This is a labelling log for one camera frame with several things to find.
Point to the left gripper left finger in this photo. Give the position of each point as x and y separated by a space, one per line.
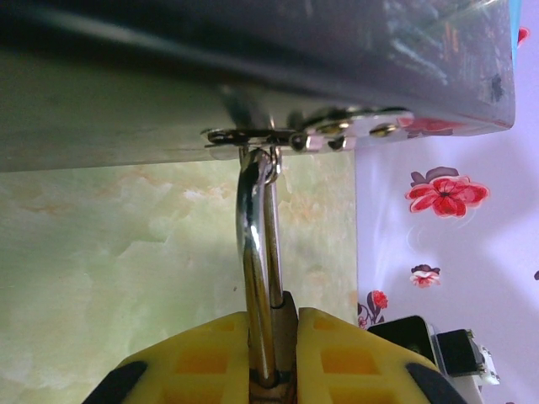
198 362

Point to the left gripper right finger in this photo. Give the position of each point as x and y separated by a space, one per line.
349 366

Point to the starry night painted tin box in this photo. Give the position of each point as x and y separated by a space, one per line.
252 63

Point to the blue lidded plastic storage box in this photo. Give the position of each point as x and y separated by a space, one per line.
514 17

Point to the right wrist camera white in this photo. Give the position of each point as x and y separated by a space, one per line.
455 353

